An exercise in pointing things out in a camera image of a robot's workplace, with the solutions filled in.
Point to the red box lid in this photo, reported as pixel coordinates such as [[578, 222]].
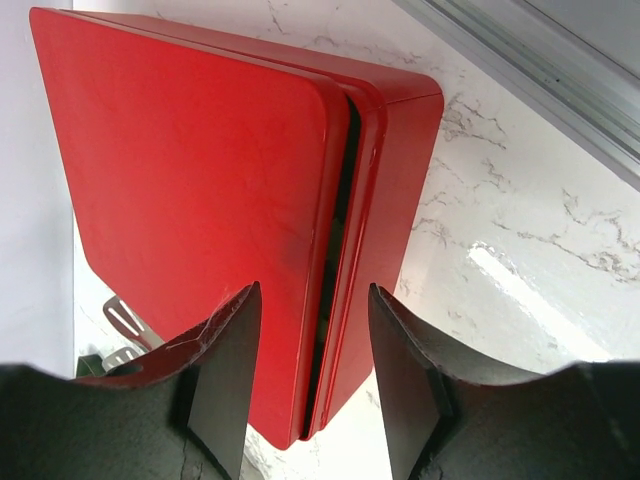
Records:
[[194, 172]]

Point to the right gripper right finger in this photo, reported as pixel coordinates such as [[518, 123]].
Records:
[[452, 412]]

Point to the red chocolate box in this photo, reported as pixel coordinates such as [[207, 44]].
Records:
[[395, 118]]

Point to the dark green tray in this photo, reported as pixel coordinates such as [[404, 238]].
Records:
[[90, 365]]

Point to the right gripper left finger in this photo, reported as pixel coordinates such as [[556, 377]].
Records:
[[178, 412]]

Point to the metal tongs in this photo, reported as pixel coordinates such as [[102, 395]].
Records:
[[133, 329]]

